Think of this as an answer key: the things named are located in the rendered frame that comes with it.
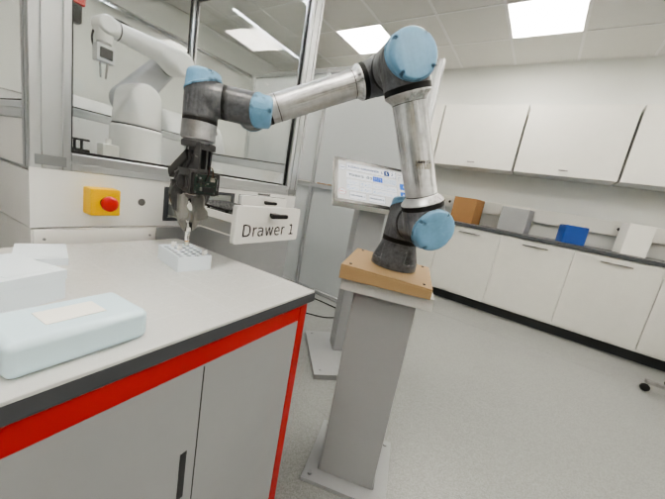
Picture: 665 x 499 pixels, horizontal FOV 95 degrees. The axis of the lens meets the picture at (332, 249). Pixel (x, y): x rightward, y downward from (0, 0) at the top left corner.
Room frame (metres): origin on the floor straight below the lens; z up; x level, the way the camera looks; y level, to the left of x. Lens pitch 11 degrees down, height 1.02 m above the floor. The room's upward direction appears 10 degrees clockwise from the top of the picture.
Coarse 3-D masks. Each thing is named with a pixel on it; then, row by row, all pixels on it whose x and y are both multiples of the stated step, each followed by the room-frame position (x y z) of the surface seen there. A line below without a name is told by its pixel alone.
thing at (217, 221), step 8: (168, 208) 1.00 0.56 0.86; (208, 208) 0.92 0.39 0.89; (208, 216) 0.91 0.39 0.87; (216, 216) 0.89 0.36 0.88; (224, 216) 0.88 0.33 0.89; (232, 216) 0.86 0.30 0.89; (200, 224) 0.92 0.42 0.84; (208, 224) 0.91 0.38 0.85; (216, 224) 0.89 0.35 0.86; (224, 224) 0.87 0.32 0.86; (224, 232) 0.87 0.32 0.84
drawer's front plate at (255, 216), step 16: (240, 208) 0.84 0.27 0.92; (256, 208) 0.89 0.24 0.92; (272, 208) 0.95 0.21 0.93; (288, 208) 1.03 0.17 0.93; (240, 224) 0.85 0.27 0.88; (256, 224) 0.90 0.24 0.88; (272, 224) 0.96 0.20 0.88; (288, 224) 1.03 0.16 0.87; (240, 240) 0.85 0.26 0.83; (256, 240) 0.91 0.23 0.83; (272, 240) 0.97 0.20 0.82
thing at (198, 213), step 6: (192, 198) 0.75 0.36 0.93; (198, 198) 0.75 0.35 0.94; (204, 198) 0.74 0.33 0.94; (192, 204) 0.75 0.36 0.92; (198, 204) 0.75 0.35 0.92; (204, 204) 0.74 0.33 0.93; (192, 210) 0.75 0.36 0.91; (198, 210) 0.75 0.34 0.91; (204, 210) 0.73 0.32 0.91; (192, 216) 0.75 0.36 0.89; (198, 216) 0.74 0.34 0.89; (204, 216) 0.73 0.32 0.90; (192, 222) 0.74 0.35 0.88; (198, 222) 0.75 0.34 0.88; (192, 228) 0.74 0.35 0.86
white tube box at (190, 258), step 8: (160, 248) 0.76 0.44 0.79; (168, 248) 0.76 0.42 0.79; (176, 248) 0.78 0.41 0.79; (184, 248) 0.80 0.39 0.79; (192, 248) 0.81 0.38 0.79; (160, 256) 0.76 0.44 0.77; (168, 256) 0.73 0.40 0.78; (176, 256) 0.70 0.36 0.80; (184, 256) 0.70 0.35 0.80; (192, 256) 0.72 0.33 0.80; (200, 256) 0.73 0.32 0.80; (208, 256) 0.75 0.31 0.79; (168, 264) 0.72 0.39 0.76; (176, 264) 0.69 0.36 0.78; (184, 264) 0.70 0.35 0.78; (192, 264) 0.72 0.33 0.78; (200, 264) 0.73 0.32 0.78; (208, 264) 0.75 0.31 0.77
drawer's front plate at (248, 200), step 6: (240, 198) 1.26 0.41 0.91; (246, 198) 1.28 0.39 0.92; (252, 198) 1.31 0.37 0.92; (258, 198) 1.34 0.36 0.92; (264, 198) 1.37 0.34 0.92; (270, 198) 1.41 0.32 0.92; (276, 198) 1.44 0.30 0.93; (240, 204) 1.26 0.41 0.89; (246, 204) 1.28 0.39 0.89; (252, 204) 1.32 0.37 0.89; (258, 204) 1.35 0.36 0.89; (264, 204) 1.38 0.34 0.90; (282, 204) 1.49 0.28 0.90
